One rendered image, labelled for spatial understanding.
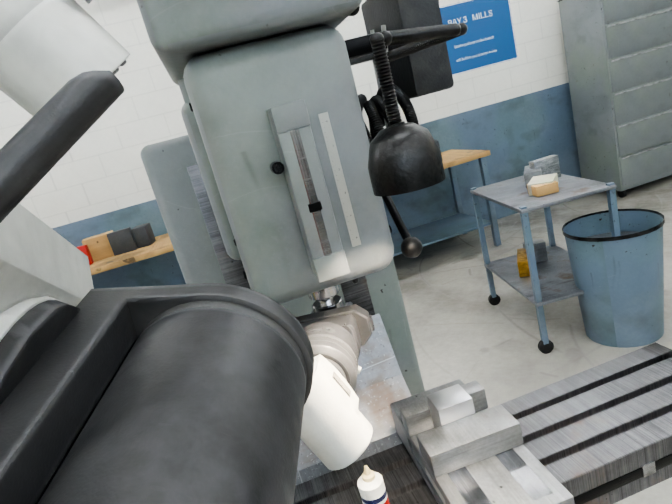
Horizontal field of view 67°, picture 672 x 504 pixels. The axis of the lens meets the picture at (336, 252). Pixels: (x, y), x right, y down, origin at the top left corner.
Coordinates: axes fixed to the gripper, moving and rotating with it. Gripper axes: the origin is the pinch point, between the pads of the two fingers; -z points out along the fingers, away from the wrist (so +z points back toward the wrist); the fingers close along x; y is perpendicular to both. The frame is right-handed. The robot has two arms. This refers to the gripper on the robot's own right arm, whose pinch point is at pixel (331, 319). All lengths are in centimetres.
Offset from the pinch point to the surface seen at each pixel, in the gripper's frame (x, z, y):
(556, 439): -30.8, -7.6, 33.3
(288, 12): -6.6, 11.2, -40.0
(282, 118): -3.2, 12.9, -29.6
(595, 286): -102, -185, 87
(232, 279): 24.3, -30.5, -1.3
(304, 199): -3.1, 12.5, -20.2
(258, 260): 4.8, 11.1, -14.0
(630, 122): -247, -453, 48
